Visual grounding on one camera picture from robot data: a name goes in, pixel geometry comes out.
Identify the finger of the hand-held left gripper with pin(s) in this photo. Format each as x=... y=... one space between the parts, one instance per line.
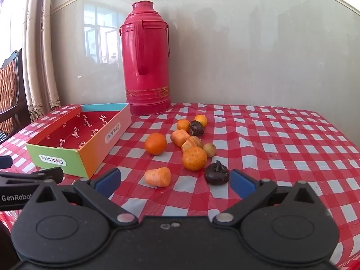
x=31 y=175
x=5 y=162

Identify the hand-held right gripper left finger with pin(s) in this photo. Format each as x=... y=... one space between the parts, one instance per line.
x=108 y=182

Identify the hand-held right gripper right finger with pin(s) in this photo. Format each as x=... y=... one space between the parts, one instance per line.
x=241 y=183

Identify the colourful cardboard box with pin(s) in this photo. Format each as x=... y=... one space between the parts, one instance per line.
x=92 y=152

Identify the orange carrot piece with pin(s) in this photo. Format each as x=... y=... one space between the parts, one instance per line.
x=158 y=177
x=191 y=144
x=179 y=137

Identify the large rough orange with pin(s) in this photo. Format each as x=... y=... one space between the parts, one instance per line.
x=194 y=158

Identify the dark water chestnut front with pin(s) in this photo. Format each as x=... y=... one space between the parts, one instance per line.
x=216 y=173

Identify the dark water chestnut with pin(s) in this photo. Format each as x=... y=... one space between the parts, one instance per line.
x=196 y=128
x=216 y=173

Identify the red checkered tablecloth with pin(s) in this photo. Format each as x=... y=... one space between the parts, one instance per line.
x=267 y=146

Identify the small yellow-green fruit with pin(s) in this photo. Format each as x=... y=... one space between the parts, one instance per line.
x=209 y=149

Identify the dark wooden chair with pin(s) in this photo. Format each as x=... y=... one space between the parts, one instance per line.
x=21 y=109

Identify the smooth medium orange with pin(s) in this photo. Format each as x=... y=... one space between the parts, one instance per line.
x=155 y=143

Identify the dark water chestnut back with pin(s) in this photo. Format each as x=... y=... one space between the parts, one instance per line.
x=196 y=128

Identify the orange woven chair cushion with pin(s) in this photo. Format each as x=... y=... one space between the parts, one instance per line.
x=7 y=87

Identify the small orange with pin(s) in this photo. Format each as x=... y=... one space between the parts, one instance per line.
x=183 y=125
x=201 y=119

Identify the beige lace curtain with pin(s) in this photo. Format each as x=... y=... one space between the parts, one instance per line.
x=42 y=62

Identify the red metal thermos flask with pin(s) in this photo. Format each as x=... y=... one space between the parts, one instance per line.
x=146 y=62

